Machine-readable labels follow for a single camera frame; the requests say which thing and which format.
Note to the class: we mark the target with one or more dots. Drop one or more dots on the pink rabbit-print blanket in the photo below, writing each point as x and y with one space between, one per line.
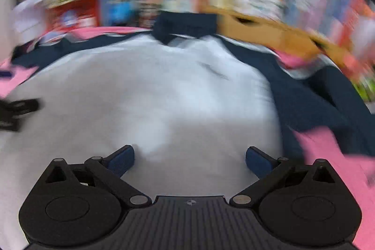
325 147

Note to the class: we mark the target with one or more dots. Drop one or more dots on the red plastic basket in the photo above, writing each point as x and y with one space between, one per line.
76 14

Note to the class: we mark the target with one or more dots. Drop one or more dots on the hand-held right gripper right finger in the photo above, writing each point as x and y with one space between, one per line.
257 160

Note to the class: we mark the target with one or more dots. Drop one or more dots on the wooden drawer organizer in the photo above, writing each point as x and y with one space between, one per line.
263 30

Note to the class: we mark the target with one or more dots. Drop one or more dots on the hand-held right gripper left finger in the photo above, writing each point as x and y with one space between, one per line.
121 161

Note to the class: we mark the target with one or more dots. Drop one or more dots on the white and navy jacket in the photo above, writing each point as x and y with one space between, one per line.
164 97

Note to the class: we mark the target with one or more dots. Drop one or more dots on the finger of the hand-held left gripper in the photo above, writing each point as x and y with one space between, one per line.
14 112

